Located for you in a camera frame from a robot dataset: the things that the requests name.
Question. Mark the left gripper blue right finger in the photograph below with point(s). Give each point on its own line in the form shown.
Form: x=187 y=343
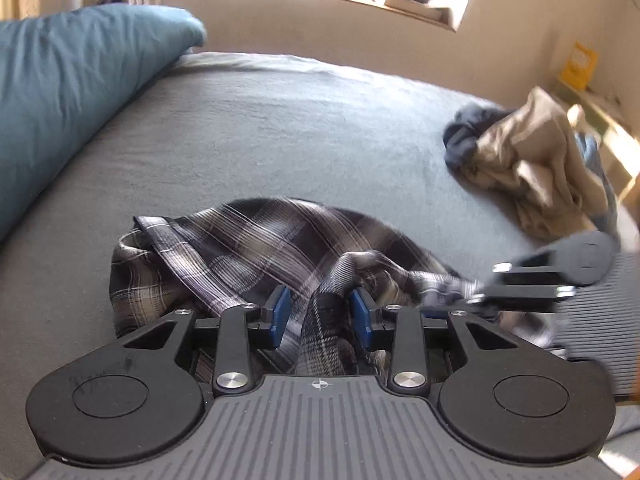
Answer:
x=396 y=329

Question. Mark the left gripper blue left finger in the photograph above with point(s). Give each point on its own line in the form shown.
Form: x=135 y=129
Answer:
x=245 y=328

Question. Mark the dark plaid shirt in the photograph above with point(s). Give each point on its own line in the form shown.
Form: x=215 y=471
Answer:
x=240 y=252

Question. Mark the beige trousers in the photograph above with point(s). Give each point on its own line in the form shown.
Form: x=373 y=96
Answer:
x=532 y=156

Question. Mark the blue denim jeans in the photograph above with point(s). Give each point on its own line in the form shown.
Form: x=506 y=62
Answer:
x=589 y=149

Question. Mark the dark navy garment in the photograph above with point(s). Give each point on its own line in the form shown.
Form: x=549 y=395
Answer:
x=461 y=135

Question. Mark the yellow box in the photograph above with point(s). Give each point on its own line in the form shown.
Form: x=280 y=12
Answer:
x=579 y=67

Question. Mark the blue pillow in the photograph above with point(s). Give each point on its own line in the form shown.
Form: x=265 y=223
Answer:
x=65 y=75

